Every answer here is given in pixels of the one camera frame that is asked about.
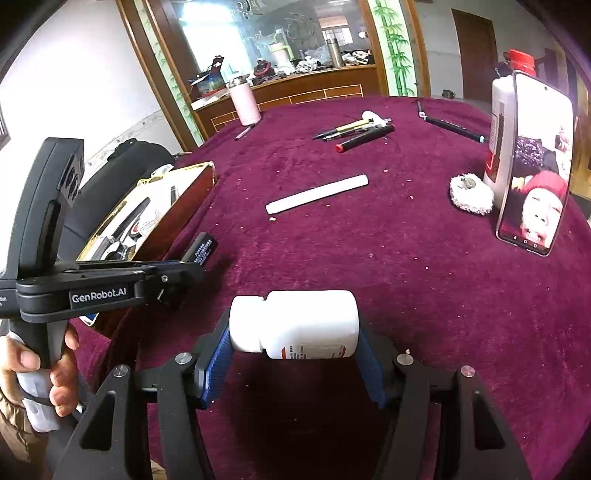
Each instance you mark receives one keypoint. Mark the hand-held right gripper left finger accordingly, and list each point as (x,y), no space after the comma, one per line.
(217,360)

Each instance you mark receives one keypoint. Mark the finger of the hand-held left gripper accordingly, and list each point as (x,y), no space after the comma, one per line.
(138,266)
(175,282)

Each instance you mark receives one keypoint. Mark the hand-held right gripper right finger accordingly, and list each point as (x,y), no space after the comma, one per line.
(369,364)

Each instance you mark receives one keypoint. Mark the small black printed box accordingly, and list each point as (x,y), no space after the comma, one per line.
(203,249)

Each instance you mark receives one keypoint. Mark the gold-rimmed white box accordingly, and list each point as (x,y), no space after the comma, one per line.
(180,217)

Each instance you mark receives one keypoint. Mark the white pill bottle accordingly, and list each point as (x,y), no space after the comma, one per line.
(300,318)

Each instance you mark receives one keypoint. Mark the person's left forearm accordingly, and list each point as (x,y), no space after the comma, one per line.
(14,443)

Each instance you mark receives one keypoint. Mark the person's left hand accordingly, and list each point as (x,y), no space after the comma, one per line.
(62,383)

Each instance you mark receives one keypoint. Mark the black leather sofa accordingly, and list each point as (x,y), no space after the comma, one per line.
(106,175)

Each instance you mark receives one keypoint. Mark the black bag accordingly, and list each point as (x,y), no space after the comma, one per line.
(134,148)

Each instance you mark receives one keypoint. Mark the dark maroon pen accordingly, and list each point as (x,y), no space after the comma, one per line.
(244,133)

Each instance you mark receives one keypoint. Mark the white paper stick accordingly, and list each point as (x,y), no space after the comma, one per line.
(318,194)

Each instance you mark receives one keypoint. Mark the pink thermos bottle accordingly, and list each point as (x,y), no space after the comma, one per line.
(244,104)

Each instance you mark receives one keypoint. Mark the white fluffy pad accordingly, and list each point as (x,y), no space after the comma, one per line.
(468,201)

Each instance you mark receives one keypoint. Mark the colourful cardboard box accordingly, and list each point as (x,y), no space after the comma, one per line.
(210,83)

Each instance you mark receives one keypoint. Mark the short black pen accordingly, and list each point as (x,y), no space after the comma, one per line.
(337,134)

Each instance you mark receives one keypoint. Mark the black marker red cap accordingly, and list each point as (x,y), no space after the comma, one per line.
(364,138)

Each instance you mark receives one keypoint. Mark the wooden glass partition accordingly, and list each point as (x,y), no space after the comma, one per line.
(300,90)

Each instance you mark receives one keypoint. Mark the yellow utility knife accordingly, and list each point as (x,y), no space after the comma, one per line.
(351,125)

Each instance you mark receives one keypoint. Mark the white plastic tube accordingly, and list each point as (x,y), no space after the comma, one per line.
(371,116)

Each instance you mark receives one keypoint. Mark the long thin black pen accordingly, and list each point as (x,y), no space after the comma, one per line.
(455,127)

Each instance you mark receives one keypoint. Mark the white tumbler green lid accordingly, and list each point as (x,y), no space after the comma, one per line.
(281,53)

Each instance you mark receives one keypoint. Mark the smartphone with lit screen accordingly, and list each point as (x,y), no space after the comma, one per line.
(540,161)

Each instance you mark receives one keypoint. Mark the white bottle red cap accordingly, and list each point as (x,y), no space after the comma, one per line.
(501,129)

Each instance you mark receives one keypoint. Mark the steel thermos flask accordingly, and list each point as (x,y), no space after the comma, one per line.
(333,53)

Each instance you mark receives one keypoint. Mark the brown wooden door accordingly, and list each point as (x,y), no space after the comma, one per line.
(475,55)

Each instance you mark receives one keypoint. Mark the framed wall picture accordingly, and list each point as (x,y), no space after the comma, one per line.
(3,127)

